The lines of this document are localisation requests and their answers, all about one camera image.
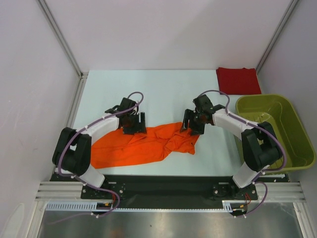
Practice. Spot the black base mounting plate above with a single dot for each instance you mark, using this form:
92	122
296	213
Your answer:
167	192

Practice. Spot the white slotted cable duct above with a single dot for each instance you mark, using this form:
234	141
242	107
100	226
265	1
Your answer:
161	209

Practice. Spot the left aluminium corner post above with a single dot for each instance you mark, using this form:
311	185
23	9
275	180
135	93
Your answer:
53	24

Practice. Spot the right aluminium corner post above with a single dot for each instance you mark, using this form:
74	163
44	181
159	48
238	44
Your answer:
277	33

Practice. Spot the aluminium corner post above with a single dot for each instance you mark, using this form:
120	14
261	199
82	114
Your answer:
277	33
53	24

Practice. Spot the olive green plastic basket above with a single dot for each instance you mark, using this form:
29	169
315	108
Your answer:
290	132

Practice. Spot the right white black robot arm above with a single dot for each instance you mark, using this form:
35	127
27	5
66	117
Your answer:
260	145

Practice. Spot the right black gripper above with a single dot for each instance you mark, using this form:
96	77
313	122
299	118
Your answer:
194	125

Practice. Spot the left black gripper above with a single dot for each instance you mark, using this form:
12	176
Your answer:
137	128

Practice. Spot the folded red t shirt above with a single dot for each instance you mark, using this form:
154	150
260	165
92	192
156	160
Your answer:
241	81

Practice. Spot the orange t shirt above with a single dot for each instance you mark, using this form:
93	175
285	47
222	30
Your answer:
117	149

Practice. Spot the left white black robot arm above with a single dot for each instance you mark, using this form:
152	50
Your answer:
72	155

